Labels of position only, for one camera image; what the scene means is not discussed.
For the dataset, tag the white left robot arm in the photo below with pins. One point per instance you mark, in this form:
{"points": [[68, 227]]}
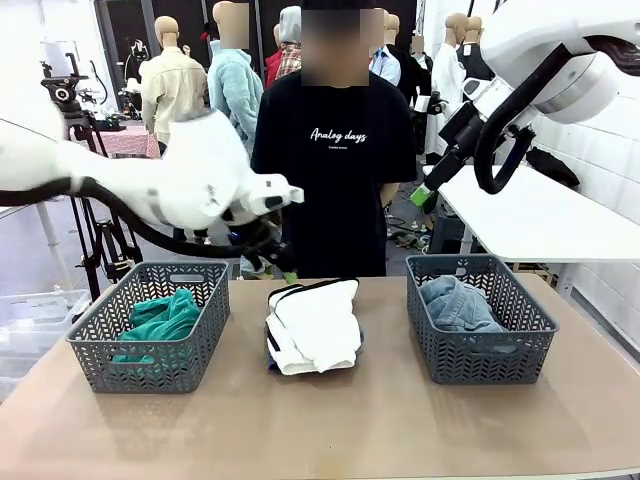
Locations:
{"points": [[165, 180]]}

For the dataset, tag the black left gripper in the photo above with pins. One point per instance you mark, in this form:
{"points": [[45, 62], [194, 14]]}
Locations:
{"points": [[265, 242]]}

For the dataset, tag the black case under table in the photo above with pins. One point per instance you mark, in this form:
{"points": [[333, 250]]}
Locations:
{"points": [[450, 232]]}

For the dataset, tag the mannequin in black shirt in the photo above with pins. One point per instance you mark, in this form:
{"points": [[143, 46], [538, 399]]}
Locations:
{"points": [[472, 60]]}

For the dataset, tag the mannequin in light blue fleece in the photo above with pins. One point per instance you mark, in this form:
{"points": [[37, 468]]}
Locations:
{"points": [[235, 90]]}

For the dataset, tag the small white side table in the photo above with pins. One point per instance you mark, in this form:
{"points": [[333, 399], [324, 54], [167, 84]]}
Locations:
{"points": [[45, 225]]}

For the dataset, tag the person's left forearm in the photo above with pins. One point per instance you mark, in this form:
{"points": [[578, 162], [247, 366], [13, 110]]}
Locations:
{"points": [[391, 195]]}

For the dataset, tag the grey plastic woven basket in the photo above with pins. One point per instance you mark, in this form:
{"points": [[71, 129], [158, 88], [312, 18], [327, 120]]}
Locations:
{"points": [[480, 360], [165, 370]]}

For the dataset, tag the black camera tripod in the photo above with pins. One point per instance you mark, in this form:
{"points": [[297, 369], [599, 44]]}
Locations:
{"points": [[65, 100]]}

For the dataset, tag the dark blue denim jeans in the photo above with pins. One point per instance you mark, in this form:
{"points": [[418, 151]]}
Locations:
{"points": [[272, 365]]}

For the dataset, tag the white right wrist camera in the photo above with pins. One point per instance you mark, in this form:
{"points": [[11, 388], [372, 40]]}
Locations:
{"points": [[425, 102]]}

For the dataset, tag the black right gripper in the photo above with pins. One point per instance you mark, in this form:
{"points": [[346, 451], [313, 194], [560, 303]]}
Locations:
{"points": [[460, 127]]}

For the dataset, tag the table with red checked cloth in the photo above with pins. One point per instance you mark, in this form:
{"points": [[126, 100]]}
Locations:
{"points": [[130, 142]]}

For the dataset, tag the white garment with black trim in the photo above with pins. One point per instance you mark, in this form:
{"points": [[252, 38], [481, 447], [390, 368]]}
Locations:
{"points": [[315, 325]]}

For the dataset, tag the person in black t-shirt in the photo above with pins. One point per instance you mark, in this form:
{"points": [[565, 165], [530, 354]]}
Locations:
{"points": [[335, 175]]}

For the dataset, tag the teal green top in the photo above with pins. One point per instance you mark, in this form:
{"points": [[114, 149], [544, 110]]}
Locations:
{"points": [[165, 320]]}

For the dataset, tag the mannequin in white shirt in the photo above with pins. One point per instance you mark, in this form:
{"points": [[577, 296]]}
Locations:
{"points": [[447, 75]]}

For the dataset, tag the black bag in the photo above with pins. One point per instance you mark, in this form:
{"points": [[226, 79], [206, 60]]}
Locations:
{"points": [[552, 167]]}

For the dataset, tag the mannequin in plaid hooded top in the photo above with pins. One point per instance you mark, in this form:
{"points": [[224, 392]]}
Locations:
{"points": [[287, 50]]}

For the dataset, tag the mannequin in pale blue shirt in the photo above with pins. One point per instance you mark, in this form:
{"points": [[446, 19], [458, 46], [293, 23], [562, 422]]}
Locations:
{"points": [[387, 60]]}

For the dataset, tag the large white side table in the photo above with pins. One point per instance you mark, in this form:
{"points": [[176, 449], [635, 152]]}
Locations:
{"points": [[540, 220]]}

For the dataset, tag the light blue denim jeans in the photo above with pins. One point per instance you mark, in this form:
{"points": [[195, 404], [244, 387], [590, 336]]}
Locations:
{"points": [[460, 305]]}

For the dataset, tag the clear plastic storage box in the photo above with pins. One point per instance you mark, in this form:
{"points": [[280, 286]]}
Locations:
{"points": [[35, 320]]}

